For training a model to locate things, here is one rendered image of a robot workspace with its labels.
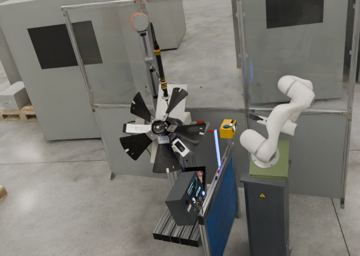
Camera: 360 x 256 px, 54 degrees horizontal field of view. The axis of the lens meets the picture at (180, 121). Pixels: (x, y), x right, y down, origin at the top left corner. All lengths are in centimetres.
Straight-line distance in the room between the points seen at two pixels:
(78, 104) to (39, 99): 57
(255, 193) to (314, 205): 123
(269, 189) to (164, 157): 81
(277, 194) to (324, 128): 98
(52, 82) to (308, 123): 339
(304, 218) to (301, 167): 47
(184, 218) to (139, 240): 158
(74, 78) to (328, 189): 338
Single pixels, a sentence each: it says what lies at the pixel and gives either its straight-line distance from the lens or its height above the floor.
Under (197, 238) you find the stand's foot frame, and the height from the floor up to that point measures 8.
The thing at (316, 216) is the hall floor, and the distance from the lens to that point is 363.
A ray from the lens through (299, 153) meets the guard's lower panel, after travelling 346.
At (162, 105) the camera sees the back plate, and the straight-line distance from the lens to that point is 306.
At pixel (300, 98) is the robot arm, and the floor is 160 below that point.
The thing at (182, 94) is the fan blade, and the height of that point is 141.
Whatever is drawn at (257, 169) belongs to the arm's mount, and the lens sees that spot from 253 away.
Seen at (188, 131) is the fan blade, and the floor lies 118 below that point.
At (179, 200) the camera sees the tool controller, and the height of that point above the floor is 125.
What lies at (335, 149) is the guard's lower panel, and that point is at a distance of 342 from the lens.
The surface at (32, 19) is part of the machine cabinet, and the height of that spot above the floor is 183.
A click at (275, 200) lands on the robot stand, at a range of 259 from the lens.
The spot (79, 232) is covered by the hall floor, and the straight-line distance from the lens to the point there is 390.
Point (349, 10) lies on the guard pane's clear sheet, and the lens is 294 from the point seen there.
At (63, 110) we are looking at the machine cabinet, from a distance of 528.
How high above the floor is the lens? 252
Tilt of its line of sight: 28 degrees down
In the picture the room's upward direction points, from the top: 10 degrees counter-clockwise
